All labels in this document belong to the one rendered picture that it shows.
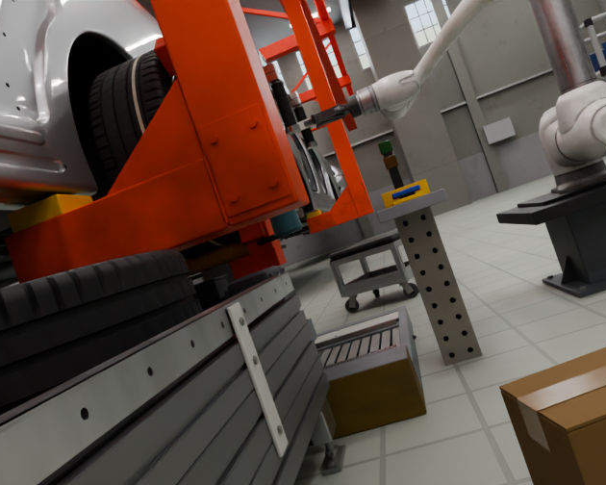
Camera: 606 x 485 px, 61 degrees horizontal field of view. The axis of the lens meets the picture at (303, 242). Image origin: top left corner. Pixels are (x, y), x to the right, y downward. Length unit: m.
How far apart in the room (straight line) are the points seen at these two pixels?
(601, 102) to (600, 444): 1.21
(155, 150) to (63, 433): 0.86
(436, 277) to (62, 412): 1.15
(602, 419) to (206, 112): 0.89
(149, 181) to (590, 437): 0.93
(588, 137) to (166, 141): 1.14
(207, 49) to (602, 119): 1.08
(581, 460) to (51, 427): 0.47
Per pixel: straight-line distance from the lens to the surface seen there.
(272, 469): 0.73
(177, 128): 1.17
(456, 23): 1.93
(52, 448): 0.39
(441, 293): 1.43
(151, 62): 1.60
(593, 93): 1.72
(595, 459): 0.62
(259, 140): 1.09
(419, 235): 1.41
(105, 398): 0.45
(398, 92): 1.81
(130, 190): 1.19
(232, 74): 1.14
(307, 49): 5.58
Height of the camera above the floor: 0.43
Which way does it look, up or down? level
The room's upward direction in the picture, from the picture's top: 19 degrees counter-clockwise
